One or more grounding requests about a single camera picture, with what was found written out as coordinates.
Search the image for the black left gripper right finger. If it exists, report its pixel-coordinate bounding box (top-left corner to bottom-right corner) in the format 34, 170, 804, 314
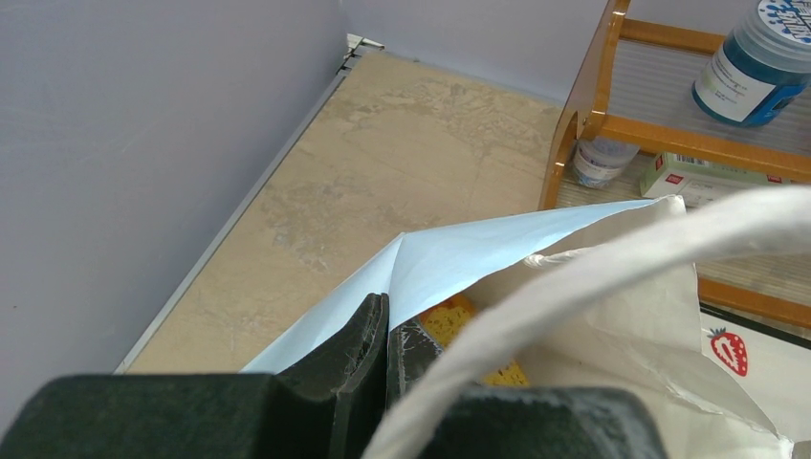
386, 318, 668, 459

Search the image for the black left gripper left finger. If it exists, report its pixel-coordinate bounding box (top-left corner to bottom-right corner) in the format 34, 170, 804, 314
1, 294, 389, 458

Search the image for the light blue paper bag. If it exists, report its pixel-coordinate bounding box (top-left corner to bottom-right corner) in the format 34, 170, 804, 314
247, 186, 810, 458

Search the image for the small white jar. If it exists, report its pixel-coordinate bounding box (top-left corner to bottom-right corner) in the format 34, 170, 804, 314
573, 137, 640, 188

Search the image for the strawberry print white tray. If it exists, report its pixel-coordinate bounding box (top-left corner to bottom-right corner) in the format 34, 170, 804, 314
700, 303, 810, 443

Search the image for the white red small box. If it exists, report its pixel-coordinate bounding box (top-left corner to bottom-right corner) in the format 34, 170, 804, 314
639, 152, 800, 208

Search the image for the orange wooden shelf rack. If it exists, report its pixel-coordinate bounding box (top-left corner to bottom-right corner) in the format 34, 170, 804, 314
539, 1, 810, 328

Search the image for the blue paint jar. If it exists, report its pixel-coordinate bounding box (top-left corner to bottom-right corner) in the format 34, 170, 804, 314
691, 0, 810, 127

